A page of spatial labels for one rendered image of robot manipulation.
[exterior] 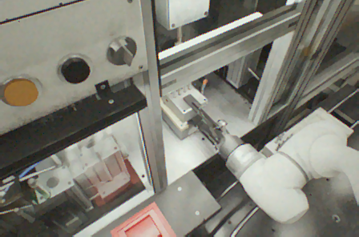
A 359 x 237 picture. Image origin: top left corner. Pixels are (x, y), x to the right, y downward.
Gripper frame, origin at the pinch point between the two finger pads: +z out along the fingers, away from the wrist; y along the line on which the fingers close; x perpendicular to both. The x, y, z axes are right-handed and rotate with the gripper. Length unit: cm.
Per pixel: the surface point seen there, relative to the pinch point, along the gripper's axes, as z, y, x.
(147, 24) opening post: -13.5, 43.2, 19.6
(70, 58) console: -15, 43, 30
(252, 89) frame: -3.2, -3.4, -25.3
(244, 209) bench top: -28.9, -32.4, -3.6
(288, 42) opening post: -13.1, 25.2, -18.5
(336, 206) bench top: -48, -32, -32
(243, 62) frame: 3.3, 4.7, -24.7
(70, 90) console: -15, 39, 32
